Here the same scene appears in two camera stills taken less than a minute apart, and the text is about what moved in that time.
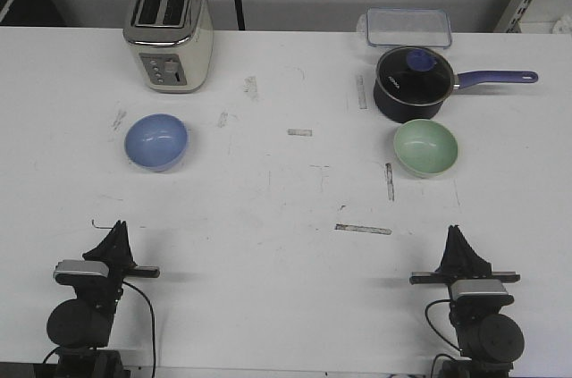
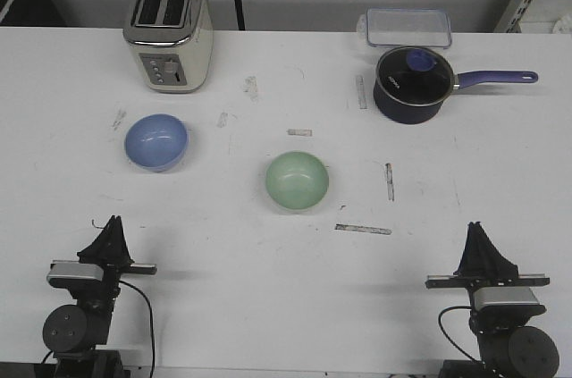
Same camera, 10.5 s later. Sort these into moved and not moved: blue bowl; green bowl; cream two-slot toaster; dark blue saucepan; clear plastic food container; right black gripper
Moved: right black gripper; green bowl
Not moved: cream two-slot toaster; blue bowl; dark blue saucepan; clear plastic food container
